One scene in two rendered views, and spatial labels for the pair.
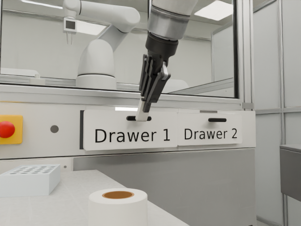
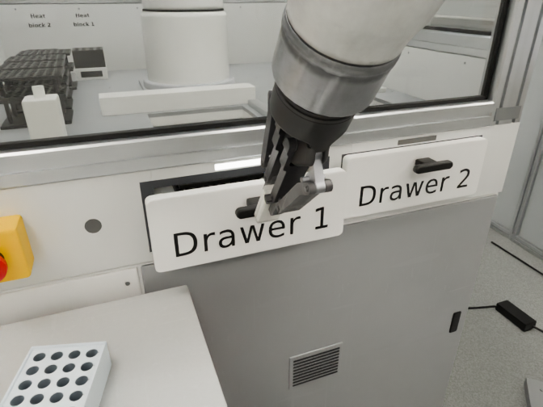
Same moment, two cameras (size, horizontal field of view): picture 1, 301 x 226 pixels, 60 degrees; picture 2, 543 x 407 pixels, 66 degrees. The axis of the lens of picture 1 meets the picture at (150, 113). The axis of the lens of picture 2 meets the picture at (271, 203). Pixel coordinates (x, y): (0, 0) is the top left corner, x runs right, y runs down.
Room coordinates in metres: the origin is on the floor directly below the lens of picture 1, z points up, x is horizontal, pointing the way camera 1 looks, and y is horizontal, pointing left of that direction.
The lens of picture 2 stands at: (0.24, -0.02, 1.16)
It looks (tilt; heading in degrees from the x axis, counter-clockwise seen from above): 26 degrees down; 5
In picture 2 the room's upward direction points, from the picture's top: straight up
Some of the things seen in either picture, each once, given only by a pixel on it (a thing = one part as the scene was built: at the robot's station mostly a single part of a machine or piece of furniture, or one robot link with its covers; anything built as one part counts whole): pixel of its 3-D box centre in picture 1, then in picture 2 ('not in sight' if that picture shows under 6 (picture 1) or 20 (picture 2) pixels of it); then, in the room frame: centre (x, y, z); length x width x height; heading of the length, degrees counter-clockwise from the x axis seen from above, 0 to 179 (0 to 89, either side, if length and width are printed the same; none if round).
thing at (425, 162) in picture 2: (215, 119); (428, 164); (0.92, -0.23, 0.91); 0.07 x 0.04 x 0.01; 116
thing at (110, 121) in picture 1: (133, 129); (254, 217); (0.77, 0.05, 0.87); 0.29 x 0.02 x 0.11; 116
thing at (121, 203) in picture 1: (118, 211); not in sight; (0.32, 0.04, 0.78); 0.07 x 0.07 x 0.04
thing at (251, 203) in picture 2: (137, 118); (259, 205); (0.74, 0.04, 0.91); 0.07 x 0.04 x 0.01; 116
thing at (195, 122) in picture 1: (210, 128); (414, 176); (0.94, -0.22, 0.87); 0.29 x 0.02 x 0.11; 116
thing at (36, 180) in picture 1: (33, 178); (53, 400); (0.52, 0.23, 0.78); 0.12 x 0.08 x 0.04; 10
